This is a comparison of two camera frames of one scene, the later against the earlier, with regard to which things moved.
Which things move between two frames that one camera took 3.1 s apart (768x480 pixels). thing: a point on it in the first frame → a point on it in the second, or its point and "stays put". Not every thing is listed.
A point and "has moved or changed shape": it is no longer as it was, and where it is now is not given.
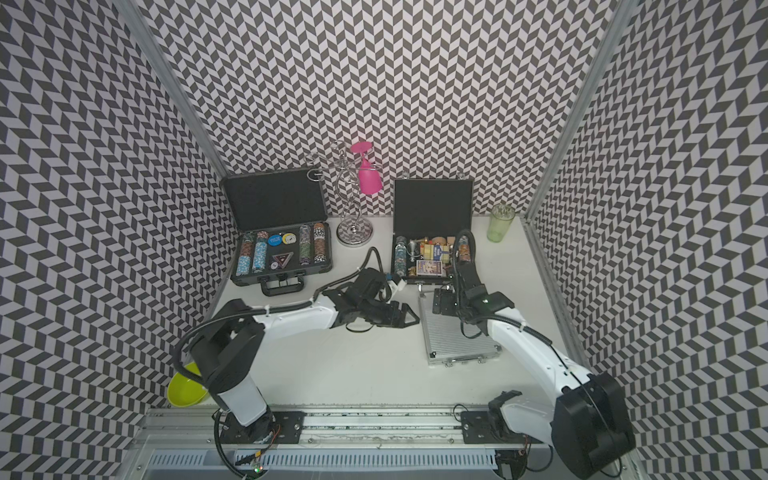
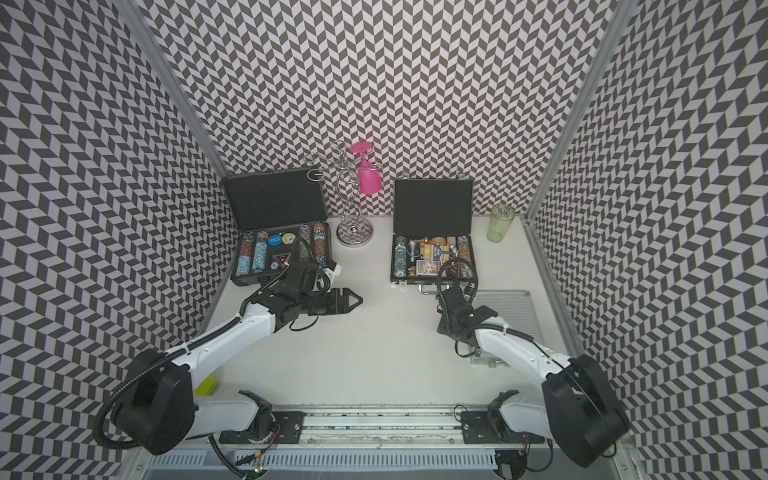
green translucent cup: x=501 y=218 stays put
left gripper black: x=392 y=320 → x=337 y=308
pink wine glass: x=369 y=177 stays put
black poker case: x=428 y=215 stays put
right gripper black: x=442 y=302 stays put
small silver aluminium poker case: x=445 y=343 has moved or changed shape
